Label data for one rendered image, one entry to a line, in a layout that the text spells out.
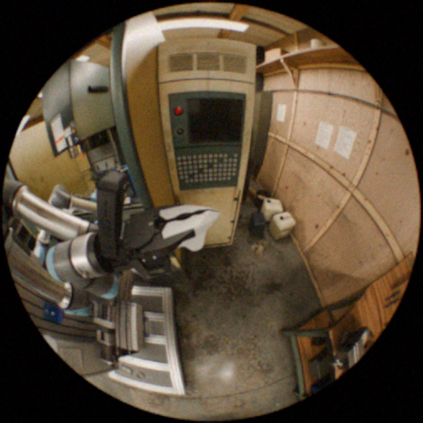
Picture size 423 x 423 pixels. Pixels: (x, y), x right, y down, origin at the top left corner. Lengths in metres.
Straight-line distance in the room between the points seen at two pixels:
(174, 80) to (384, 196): 1.74
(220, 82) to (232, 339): 2.14
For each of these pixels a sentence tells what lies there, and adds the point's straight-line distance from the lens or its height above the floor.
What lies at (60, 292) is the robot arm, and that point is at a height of 1.32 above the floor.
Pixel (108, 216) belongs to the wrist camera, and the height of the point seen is 1.52.
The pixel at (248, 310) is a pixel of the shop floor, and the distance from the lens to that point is 1.65.
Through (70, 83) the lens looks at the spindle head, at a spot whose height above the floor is 2.14.
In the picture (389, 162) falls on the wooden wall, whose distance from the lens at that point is 1.47.
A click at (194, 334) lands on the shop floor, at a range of 1.62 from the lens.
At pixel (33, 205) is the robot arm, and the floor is 1.54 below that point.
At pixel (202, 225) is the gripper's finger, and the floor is 1.46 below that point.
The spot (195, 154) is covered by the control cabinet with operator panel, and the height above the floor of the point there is 1.31.
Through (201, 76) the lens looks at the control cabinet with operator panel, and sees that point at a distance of 0.88.
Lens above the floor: 1.59
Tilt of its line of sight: 45 degrees down
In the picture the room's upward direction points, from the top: straight up
